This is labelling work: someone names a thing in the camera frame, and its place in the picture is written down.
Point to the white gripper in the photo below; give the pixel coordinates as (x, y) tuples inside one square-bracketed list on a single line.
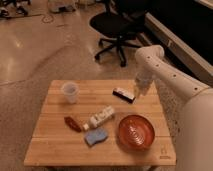
[(143, 82)]

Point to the blue sponge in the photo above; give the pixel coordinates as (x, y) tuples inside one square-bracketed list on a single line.
[(95, 136)]

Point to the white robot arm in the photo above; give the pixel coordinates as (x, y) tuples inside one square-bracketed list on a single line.
[(194, 145)]

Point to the black office chair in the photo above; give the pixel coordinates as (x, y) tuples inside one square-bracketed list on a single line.
[(121, 21), (18, 7)]

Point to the white device on floor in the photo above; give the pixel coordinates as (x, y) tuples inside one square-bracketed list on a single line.
[(59, 6)]

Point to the red-orange bowl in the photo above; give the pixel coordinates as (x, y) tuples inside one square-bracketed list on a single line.
[(135, 132)]

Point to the translucent plastic cup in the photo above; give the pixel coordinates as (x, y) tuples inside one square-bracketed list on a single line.
[(70, 90)]

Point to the white power strip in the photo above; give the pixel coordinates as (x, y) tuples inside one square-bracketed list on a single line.
[(99, 118)]

